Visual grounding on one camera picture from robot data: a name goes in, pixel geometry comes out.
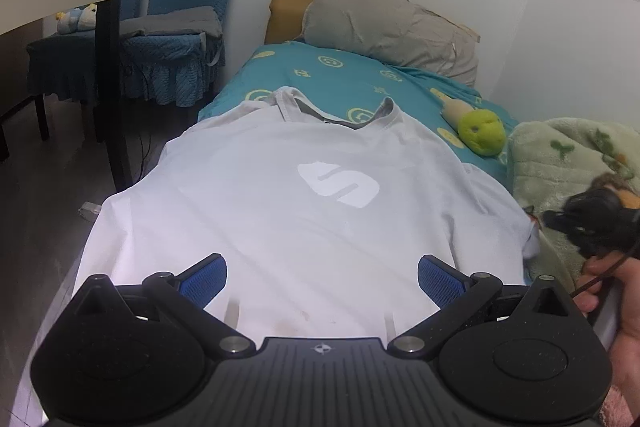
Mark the green fleece printed blanket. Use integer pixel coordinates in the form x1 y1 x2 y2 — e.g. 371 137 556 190
507 117 640 293

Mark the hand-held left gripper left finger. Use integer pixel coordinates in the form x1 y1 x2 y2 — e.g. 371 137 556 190
82 253 256 360

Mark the person's right hand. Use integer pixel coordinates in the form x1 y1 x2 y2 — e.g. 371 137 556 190
575 252 640 350

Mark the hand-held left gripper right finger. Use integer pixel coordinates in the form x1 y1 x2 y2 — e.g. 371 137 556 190
389 255 576 360

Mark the grey pillow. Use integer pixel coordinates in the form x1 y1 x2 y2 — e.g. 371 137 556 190
301 0 482 88

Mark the black floor cable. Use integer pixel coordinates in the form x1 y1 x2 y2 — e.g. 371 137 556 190
126 66 152 180

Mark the mustard yellow headboard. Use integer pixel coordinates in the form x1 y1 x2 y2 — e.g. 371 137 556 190
264 0 316 45

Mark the person's right forearm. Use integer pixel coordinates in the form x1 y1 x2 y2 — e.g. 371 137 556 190
597 347 640 427

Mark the bed with teal printed sheet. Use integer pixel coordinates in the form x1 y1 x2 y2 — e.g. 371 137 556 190
197 41 521 188

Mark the grey folded garment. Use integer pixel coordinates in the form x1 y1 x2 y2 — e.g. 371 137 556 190
120 5 223 44

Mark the green plush toy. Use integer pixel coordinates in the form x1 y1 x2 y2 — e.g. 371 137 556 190
440 99 507 156

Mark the white t-shirt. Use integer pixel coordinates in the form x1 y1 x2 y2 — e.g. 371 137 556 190
72 86 542 342

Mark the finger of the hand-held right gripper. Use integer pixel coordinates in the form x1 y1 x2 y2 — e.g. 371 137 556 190
541 208 568 232

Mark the thin black cable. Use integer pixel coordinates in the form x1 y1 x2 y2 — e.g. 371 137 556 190
572 254 628 297

